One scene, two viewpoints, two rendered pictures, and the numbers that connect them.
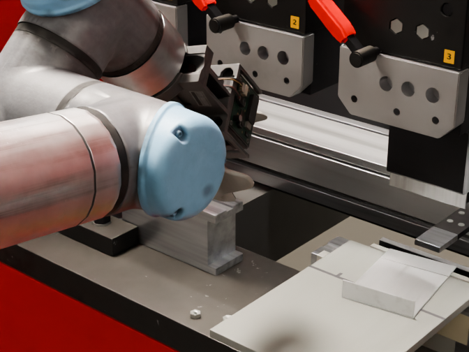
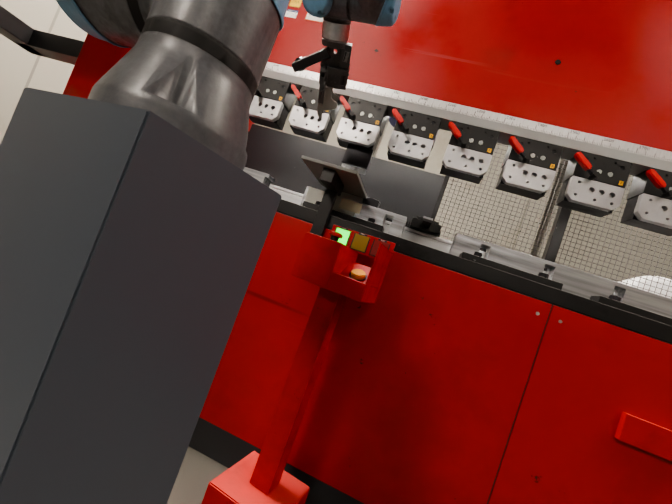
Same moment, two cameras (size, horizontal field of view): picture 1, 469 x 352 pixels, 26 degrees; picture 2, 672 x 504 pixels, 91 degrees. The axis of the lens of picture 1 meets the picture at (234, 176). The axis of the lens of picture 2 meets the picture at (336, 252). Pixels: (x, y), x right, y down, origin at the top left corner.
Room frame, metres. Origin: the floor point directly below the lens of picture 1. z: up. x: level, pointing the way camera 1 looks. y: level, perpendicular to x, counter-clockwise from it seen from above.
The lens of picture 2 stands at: (-0.06, 0.30, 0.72)
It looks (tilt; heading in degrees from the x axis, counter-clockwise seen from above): 3 degrees up; 333
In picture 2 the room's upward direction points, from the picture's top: 20 degrees clockwise
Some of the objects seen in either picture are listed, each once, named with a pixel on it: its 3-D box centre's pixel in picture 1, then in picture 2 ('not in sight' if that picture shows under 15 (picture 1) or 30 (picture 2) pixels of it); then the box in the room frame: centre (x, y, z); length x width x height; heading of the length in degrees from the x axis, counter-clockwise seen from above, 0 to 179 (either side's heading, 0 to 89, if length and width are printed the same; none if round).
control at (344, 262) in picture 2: not in sight; (345, 258); (0.73, -0.14, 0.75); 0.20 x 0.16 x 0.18; 42
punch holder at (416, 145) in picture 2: not in sight; (413, 139); (0.95, -0.35, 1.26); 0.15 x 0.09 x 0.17; 50
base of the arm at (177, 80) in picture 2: not in sight; (187, 104); (0.34, 0.32, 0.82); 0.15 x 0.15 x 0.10
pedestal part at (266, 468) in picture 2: not in sight; (299, 385); (0.73, -0.14, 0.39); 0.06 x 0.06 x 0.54; 42
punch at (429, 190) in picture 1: (429, 159); (356, 159); (1.06, -0.22, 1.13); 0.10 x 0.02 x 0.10; 50
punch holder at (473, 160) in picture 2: not in sight; (468, 153); (0.82, -0.51, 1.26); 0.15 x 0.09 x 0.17; 50
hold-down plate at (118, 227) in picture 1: (57, 211); not in sight; (1.41, 0.27, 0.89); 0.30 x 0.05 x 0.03; 50
